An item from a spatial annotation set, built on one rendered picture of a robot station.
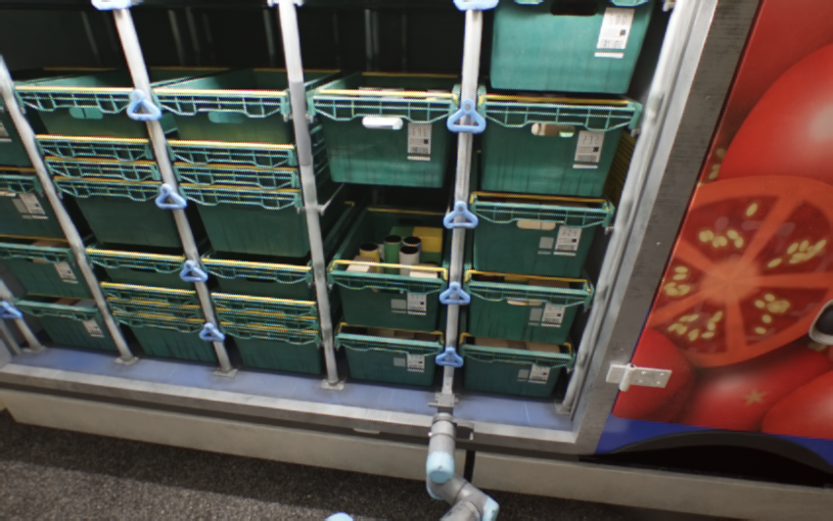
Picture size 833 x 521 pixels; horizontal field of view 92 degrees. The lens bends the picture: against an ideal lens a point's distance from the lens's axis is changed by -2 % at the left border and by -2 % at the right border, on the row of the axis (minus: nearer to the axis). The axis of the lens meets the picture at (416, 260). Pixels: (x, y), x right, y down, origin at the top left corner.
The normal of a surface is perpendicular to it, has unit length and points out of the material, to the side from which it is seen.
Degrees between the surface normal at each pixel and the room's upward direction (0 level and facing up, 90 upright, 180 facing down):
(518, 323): 96
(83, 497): 0
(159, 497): 0
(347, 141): 95
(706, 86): 90
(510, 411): 0
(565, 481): 90
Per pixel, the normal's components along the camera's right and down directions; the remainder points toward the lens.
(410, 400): 0.01, -0.86
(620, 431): -0.13, 0.50
